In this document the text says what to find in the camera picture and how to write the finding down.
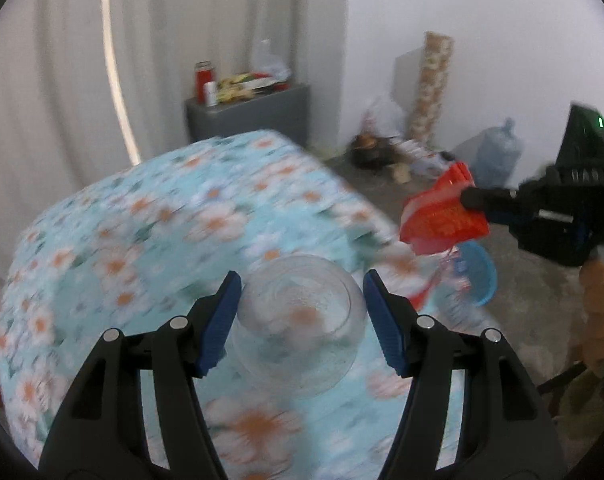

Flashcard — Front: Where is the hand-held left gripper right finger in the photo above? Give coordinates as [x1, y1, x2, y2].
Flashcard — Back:
[363, 269, 567, 480]

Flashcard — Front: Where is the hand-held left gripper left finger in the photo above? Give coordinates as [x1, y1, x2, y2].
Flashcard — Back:
[38, 270, 243, 480]

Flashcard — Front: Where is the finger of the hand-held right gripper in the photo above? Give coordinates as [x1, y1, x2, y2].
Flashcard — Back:
[459, 185, 545, 227]

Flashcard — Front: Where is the red snack bag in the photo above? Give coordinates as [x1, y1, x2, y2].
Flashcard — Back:
[399, 162, 490, 326]

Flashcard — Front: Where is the blue plastic wastebasket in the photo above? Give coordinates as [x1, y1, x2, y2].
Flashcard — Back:
[432, 240, 497, 311]

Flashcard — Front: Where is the clear glass jar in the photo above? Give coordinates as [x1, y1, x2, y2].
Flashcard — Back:
[229, 255, 369, 396]

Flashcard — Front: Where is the person's right hand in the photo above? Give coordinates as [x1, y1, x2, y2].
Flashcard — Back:
[579, 255, 604, 376]

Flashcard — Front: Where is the blue water jug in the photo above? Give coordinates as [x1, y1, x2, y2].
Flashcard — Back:
[474, 117, 525, 188]

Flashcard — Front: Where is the floral blue tablecloth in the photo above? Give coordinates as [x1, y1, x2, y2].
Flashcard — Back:
[0, 130, 475, 480]

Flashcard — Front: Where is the dark box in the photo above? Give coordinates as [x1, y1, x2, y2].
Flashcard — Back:
[351, 132, 397, 171]

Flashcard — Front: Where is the white plastic bag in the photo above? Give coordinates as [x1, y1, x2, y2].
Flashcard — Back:
[364, 94, 407, 136]

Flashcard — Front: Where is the white flat panel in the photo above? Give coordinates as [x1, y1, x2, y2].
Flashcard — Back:
[394, 50, 425, 106]

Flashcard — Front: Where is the grey cabinet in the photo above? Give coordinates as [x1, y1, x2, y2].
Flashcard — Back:
[184, 82, 311, 148]

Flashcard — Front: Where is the pile of snack packets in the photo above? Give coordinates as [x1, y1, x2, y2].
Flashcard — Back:
[217, 72, 287, 103]

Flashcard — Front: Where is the red thermos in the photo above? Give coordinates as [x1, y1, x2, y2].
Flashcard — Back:
[194, 61, 215, 103]

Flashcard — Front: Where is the white curtain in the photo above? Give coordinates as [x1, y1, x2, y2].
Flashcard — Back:
[0, 0, 350, 311]

